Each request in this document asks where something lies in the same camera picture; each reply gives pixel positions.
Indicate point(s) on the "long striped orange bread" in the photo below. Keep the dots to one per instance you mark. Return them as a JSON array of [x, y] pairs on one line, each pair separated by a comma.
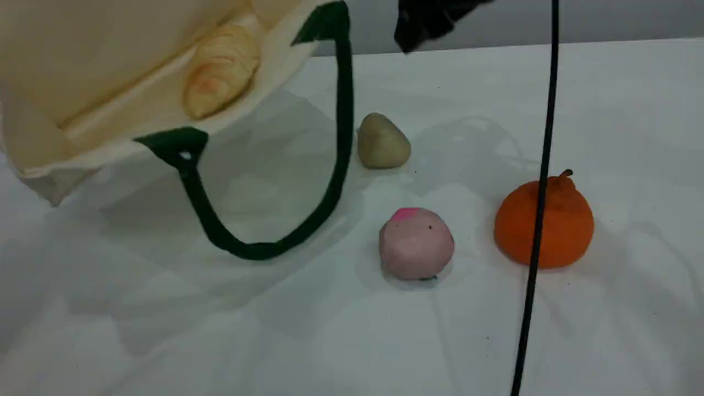
[[223, 71]]

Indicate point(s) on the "beige potato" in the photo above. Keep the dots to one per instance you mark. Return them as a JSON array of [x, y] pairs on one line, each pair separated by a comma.
[[382, 144]]

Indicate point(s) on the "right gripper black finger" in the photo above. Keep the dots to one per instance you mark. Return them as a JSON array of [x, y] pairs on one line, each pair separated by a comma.
[[426, 19]]

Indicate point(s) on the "pink peach bun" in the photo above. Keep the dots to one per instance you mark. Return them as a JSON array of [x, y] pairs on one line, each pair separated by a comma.
[[415, 245]]

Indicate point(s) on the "orange tangerine with stem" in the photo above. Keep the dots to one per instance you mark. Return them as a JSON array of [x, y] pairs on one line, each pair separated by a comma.
[[569, 231]]

